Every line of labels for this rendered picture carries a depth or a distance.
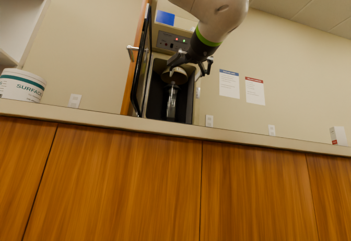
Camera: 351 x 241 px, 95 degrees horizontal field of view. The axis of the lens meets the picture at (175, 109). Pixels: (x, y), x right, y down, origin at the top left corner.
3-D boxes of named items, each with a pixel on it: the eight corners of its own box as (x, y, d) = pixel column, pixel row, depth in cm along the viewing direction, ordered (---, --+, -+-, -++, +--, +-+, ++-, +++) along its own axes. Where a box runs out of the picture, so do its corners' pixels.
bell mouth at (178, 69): (158, 82, 109) (159, 74, 110) (183, 86, 112) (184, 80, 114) (163, 68, 92) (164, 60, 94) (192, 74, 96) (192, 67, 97)
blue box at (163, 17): (153, 35, 94) (155, 23, 97) (170, 39, 97) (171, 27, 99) (155, 22, 85) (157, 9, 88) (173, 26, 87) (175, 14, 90)
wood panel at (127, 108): (124, 138, 113) (150, -7, 156) (128, 139, 114) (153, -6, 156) (117, 125, 68) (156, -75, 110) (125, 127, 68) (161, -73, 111)
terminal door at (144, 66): (140, 120, 78) (151, 51, 90) (131, 98, 49) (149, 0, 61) (139, 120, 78) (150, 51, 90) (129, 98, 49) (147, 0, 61)
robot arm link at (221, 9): (251, 16, 34) (265, -12, 38) (201, -18, 33) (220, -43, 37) (218, 56, 47) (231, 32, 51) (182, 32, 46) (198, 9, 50)
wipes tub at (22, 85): (4, 113, 64) (18, 80, 69) (41, 118, 67) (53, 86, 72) (-26, 104, 52) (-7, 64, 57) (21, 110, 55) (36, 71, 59)
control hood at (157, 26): (149, 49, 92) (151, 35, 95) (201, 62, 99) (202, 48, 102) (151, 35, 81) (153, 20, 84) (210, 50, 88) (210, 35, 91)
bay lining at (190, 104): (142, 125, 104) (149, 77, 114) (180, 131, 109) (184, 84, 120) (144, 117, 81) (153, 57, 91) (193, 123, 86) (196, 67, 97)
